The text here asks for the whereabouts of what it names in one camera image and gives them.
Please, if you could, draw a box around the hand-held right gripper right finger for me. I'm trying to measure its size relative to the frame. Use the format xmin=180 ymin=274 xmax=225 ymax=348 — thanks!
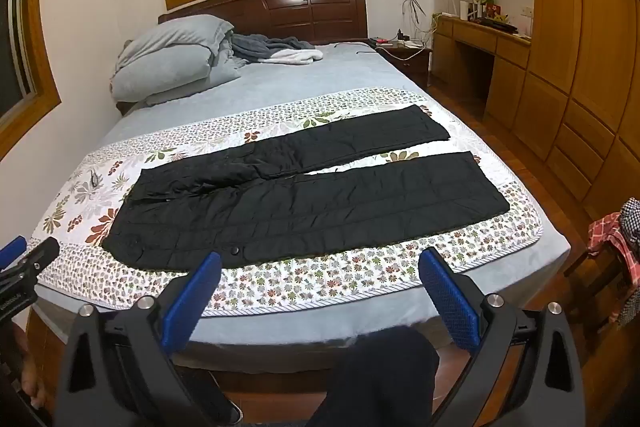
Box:
xmin=418 ymin=248 xmax=587 ymax=427

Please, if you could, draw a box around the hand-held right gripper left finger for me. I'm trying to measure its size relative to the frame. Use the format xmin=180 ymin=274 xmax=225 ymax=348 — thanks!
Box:
xmin=54 ymin=251 xmax=236 ymax=427

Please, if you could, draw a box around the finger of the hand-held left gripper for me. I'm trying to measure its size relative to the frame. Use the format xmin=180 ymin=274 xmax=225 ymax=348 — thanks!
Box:
xmin=0 ymin=235 xmax=27 ymax=264
xmin=0 ymin=237 xmax=61 ymax=294

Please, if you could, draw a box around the black quilted jacket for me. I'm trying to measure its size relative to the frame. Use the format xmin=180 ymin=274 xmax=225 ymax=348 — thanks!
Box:
xmin=101 ymin=104 xmax=511 ymax=272

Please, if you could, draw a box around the person's bare foot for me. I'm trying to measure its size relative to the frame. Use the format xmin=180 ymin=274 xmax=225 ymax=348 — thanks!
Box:
xmin=15 ymin=347 xmax=52 ymax=410

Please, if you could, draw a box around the person's leg in dark trousers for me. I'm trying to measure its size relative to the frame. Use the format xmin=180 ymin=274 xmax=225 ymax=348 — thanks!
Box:
xmin=305 ymin=326 xmax=441 ymax=427

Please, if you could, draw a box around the floral quilted bedspread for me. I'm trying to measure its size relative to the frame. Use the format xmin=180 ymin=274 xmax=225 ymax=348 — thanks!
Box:
xmin=30 ymin=87 xmax=544 ymax=312

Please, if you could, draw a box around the wooden chair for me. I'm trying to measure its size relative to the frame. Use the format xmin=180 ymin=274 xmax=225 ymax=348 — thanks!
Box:
xmin=564 ymin=247 xmax=632 ymax=334

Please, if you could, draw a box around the red plaid cloth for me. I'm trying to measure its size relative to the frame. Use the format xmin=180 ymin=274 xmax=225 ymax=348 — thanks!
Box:
xmin=587 ymin=212 xmax=640 ymax=290

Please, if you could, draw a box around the wooden framed side window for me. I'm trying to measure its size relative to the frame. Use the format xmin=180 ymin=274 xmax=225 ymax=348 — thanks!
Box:
xmin=0 ymin=0 xmax=62 ymax=160

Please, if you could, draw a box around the black white checkered cloth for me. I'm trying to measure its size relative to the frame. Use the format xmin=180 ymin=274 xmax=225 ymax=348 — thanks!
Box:
xmin=616 ymin=198 xmax=640 ymax=329

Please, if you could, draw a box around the bed with light blue sheet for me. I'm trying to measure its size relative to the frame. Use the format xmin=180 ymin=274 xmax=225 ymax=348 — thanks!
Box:
xmin=25 ymin=39 xmax=572 ymax=398

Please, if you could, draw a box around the wooden desk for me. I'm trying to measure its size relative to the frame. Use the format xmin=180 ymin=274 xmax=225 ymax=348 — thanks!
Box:
xmin=431 ymin=13 xmax=533 ymax=132

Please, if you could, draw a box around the dark wooden nightstand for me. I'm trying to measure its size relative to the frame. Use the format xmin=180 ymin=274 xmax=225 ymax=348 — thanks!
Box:
xmin=369 ymin=36 xmax=433 ymax=90

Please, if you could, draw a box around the white fleece cloth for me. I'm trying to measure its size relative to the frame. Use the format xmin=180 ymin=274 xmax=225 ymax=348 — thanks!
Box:
xmin=260 ymin=48 xmax=325 ymax=66

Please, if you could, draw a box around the dark grey blanket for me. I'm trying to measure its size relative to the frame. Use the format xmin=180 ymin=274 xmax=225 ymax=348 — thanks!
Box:
xmin=231 ymin=34 xmax=315 ymax=62

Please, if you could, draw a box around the wooden wardrobe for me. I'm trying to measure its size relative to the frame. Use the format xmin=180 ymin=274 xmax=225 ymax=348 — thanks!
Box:
xmin=510 ymin=0 xmax=640 ymax=228

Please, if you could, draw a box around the black flat item on desk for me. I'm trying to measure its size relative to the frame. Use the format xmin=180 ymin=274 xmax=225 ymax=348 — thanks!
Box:
xmin=475 ymin=18 xmax=519 ymax=32

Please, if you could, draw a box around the dark wooden headboard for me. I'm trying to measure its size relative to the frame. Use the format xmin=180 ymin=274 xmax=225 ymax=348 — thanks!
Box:
xmin=158 ymin=0 xmax=369 ymax=45

